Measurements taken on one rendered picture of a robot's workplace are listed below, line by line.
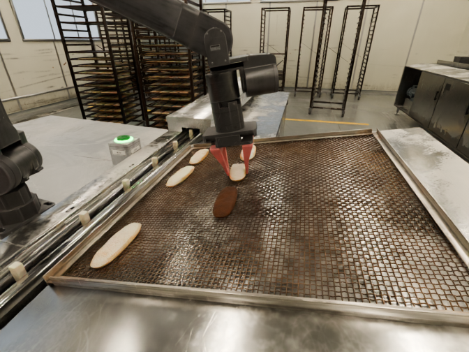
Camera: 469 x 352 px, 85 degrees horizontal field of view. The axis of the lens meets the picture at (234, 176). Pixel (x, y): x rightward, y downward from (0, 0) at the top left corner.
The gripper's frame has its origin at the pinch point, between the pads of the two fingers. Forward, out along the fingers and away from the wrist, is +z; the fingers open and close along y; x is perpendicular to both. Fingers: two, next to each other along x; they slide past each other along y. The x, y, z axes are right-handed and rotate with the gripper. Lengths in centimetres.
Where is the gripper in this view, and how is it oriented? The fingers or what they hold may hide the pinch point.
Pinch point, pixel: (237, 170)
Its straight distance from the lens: 54.4
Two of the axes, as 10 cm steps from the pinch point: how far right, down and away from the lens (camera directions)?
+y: 9.8, -1.1, -1.5
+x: 0.9, -4.4, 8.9
